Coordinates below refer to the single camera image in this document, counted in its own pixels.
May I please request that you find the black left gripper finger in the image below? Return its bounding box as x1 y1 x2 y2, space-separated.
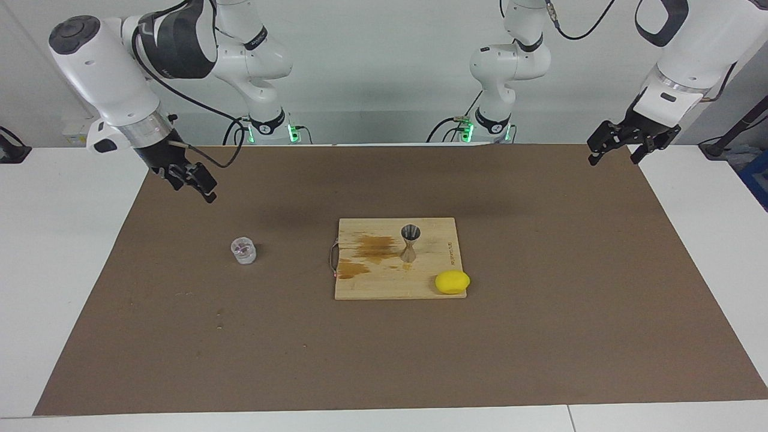
586 120 632 167
629 122 683 165

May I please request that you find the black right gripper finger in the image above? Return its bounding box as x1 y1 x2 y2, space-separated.
153 165 188 192
179 160 218 204

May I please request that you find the small clear glass cup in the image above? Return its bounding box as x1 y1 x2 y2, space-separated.
231 238 257 265

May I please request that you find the steel double jigger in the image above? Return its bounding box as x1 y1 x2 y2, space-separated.
400 224 421 263

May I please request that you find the black stand pole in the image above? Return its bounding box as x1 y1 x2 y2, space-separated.
699 95 768 160

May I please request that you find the white power strip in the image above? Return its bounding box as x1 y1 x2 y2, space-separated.
62 117 100 148

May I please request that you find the blue box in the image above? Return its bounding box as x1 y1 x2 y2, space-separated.
737 149 768 212

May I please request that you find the black table clamp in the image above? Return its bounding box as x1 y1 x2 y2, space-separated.
0 125 32 164

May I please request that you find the yellow lemon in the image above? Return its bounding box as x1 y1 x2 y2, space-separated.
434 270 472 296

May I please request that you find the wooden cutting board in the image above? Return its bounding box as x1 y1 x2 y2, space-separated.
328 217 467 301

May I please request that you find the brown table mat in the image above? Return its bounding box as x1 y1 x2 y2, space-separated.
33 143 768 416

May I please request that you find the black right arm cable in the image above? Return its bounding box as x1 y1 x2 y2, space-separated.
129 24 248 169

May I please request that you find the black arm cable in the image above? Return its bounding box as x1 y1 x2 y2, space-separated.
129 24 248 169
543 0 739 104

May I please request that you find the black right base cable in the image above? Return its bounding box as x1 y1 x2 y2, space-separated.
222 116 250 146

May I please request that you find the black base cable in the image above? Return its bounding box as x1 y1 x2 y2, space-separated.
426 90 484 143
222 116 250 146

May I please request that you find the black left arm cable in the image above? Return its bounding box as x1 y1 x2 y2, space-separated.
543 0 739 104

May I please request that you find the black left base cable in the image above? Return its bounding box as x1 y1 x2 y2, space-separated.
426 90 484 143

